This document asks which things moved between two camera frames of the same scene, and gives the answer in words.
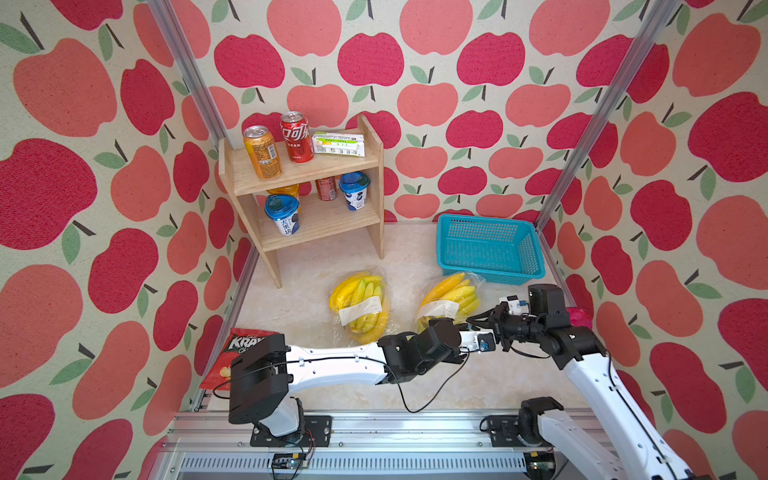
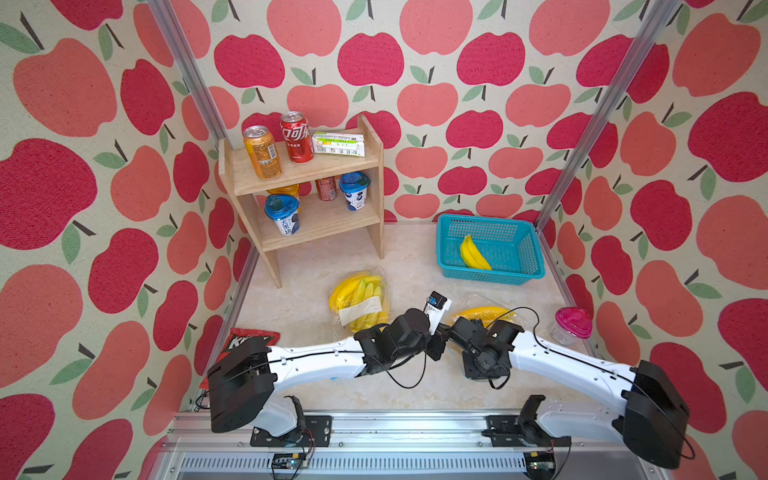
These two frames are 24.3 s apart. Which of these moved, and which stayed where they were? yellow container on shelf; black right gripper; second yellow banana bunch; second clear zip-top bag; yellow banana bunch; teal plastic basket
Moved: black right gripper; yellow banana bunch
Stayed: second clear zip-top bag; yellow container on shelf; teal plastic basket; second yellow banana bunch
